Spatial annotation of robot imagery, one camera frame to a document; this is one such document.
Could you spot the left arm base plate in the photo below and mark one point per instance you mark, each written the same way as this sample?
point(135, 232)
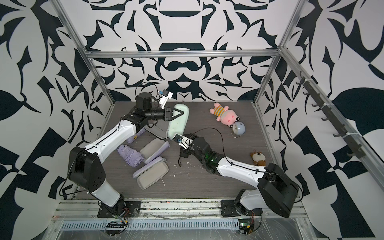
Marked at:
point(128, 209)

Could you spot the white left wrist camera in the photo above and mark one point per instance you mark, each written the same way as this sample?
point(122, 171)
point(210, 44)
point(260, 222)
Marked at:
point(164, 97)

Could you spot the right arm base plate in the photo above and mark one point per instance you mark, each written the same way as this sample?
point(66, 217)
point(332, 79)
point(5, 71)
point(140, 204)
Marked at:
point(233, 208)

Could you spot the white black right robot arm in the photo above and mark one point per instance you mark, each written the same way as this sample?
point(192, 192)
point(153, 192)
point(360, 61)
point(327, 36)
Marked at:
point(273, 189)

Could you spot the lavender open umbrella case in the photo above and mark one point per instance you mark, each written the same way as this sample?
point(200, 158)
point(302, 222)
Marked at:
point(151, 173)

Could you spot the blue round alarm clock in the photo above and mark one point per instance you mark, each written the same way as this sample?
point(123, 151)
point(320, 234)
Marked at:
point(238, 129)

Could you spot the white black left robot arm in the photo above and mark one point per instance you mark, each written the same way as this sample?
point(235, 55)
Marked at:
point(86, 164)

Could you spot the black wall hook rail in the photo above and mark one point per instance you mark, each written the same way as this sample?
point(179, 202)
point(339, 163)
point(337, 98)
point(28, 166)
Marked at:
point(333, 116)

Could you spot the brown white plush dog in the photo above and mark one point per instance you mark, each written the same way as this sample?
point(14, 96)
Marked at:
point(258, 158)

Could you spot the pink plush pig toy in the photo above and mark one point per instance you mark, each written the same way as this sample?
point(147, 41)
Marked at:
point(224, 115)

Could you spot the white perforated cable tray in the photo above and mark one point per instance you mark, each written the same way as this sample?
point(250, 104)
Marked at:
point(136, 225)

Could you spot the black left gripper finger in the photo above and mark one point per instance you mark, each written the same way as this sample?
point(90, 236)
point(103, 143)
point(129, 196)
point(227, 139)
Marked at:
point(176, 116)
point(176, 111)

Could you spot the lavender folded umbrella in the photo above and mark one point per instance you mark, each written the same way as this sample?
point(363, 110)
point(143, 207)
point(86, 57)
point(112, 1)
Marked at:
point(133, 138)
point(132, 157)

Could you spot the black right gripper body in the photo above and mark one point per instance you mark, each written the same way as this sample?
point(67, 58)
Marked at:
point(191, 149)

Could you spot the aluminium cage frame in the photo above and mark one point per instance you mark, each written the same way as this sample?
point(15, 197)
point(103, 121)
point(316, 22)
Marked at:
point(371, 161)

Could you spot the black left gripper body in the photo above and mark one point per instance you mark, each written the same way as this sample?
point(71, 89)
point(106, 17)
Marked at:
point(158, 114)

